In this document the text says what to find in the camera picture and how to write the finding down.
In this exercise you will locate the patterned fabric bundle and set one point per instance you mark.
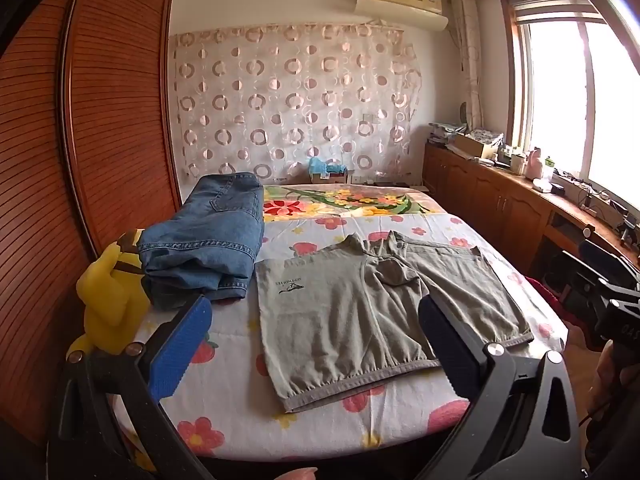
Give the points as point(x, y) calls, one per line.
point(485, 135)

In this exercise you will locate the blue jeans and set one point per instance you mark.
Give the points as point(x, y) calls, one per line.
point(210, 230)

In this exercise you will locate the pink bottle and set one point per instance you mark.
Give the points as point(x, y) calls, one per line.
point(536, 162)

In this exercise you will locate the pile of papers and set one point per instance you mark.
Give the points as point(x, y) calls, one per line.
point(445, 132)

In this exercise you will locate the small black device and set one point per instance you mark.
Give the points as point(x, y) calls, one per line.
point(557, 189)

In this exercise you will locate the bed with floral sheet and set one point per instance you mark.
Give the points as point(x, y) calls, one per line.
point(310, 430)

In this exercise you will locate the person's left hand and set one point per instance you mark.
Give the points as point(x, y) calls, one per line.
point(297, 474)

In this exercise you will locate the small printed box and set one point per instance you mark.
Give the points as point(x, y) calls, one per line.
point(332, 177)

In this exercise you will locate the window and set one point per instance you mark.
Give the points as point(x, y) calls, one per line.
point(555, 95)

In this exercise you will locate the wooden cabinet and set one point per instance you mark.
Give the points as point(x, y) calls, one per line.
point(480, 195)

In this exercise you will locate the grey-green pants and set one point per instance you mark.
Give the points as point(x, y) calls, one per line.
point(340, 310)

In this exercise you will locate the pink floral blanket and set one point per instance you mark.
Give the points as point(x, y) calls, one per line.
point(350, 200)

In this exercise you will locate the wooden slatted wardrobe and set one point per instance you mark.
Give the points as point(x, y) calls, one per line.
point(110, 110)

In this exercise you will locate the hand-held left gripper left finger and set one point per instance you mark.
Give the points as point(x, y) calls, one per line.
point(180, 350)

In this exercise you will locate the patterned window curtain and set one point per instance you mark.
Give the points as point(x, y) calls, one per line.
point(467, 60)

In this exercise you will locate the person's right hand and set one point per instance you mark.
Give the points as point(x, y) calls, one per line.
point(604, 375)

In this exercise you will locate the red cloth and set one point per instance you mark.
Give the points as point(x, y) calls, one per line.
point(550, 292)

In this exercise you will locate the cardboard box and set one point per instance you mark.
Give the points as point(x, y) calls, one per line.
point(472, 147)

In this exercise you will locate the white jar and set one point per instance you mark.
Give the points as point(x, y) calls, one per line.
point(518, 163)

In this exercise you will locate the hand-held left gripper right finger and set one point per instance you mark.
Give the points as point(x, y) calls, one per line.
point(445, 340)

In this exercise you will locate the circle-patterned sheer curtain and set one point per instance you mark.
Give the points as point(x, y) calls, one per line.
point(290, 100)

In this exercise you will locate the yellow plush toy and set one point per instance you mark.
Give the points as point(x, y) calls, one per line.
point(107, 300)

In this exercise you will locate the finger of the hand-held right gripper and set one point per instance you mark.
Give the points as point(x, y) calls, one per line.
point(585, 277)
point(610, 260)

